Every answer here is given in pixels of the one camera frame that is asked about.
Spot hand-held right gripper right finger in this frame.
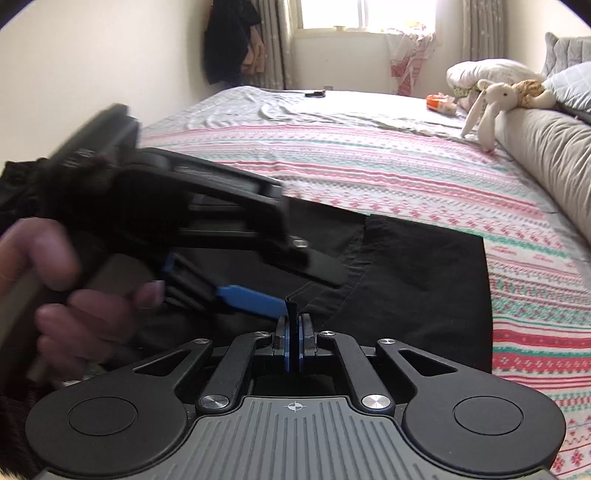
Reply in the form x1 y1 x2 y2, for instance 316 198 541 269
298 314 460 411

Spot white patterned pillow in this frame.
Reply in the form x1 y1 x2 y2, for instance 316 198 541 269
445 58 546 112

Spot brown plush toy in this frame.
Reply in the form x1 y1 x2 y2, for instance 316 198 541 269
515 78 556 110

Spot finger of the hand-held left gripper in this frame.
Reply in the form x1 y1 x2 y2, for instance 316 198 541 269
161 255 288 320
259 231 350 287

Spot red patterned white cloth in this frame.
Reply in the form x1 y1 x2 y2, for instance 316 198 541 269
385 25 438 96

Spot orange packet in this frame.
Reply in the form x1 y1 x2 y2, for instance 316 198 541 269
426 93 458 116

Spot white bunny plush toy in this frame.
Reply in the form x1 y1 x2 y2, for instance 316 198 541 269
461 78 519 151

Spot grey padded headboard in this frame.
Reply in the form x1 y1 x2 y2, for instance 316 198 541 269
542 31 591 77

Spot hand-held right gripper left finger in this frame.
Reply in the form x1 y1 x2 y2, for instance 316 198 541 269
134 316 293 414

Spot light grey quilted pillow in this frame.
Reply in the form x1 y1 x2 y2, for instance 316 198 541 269
542 62 591 112

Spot person's left hand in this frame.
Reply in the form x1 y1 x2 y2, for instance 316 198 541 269
0 218 165 385

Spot brown fuzzy cloth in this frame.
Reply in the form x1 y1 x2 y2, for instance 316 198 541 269
0 392 44 480

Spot grey patterned curtain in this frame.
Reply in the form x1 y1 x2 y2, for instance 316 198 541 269
463 0 507 64
256 0 297 91

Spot beige rolled duvet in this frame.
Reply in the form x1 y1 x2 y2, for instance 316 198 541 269
494 104 591 246

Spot striped patterned bedsheet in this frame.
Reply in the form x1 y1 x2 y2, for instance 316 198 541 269
139 121 591 480

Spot black pants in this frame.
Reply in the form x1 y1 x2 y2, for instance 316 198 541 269
111 196 494 392

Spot window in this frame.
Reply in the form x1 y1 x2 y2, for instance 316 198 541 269
295 0 438 34

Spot dark hanging clothing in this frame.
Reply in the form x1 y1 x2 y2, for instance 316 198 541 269
204 0 264 86

